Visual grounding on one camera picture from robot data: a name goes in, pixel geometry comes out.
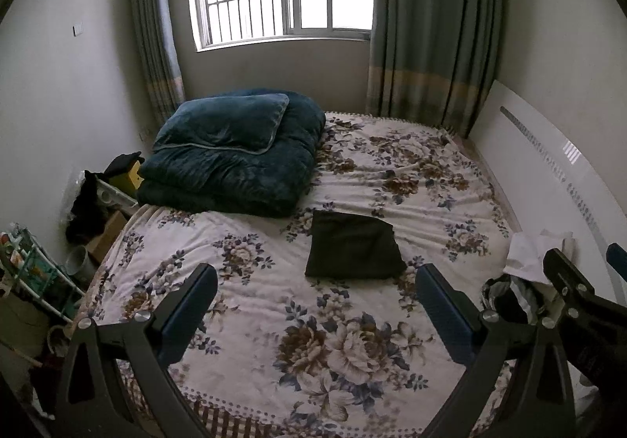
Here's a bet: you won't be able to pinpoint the white cup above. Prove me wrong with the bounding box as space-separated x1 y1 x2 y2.
65 245 96 286

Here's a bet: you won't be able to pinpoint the green curtain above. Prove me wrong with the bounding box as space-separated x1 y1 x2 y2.
366 0 505 137
128 0 186 125

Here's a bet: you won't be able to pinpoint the cardboard box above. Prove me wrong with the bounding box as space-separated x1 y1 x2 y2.
85 211 129 265

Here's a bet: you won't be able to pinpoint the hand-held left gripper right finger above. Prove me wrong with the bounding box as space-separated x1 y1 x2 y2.
415 264 577 438

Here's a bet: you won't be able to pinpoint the yellow box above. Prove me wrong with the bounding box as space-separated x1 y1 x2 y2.
109 160 146 200

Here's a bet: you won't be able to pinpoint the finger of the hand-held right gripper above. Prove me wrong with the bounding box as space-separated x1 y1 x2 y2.
543 248 596 317
606 243 627 273

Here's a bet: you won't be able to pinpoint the white headboard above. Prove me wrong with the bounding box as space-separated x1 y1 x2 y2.
468 79 627 306

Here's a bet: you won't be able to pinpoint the black clothes on shelf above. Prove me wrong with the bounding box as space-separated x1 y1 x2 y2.
65 151 146 245

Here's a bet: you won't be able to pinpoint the teal quilt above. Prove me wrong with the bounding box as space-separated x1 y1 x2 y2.
136 88 326 218

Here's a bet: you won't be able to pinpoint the white cloth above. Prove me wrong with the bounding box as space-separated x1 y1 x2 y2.
504 231 575 284

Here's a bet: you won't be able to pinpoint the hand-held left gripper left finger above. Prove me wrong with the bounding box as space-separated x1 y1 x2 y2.
54 263 219 438

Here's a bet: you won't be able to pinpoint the black garment with patterned trim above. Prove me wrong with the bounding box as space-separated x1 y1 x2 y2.
481 273 545 327

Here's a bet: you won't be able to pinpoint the floral bed sheet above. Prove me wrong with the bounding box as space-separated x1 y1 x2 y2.
78 112 520 438

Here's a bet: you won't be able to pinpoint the black striped garment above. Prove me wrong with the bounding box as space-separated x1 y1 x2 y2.
304 209 408 280

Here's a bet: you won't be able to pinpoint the teal pillow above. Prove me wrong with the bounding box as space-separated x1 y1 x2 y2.
153 93 291 155

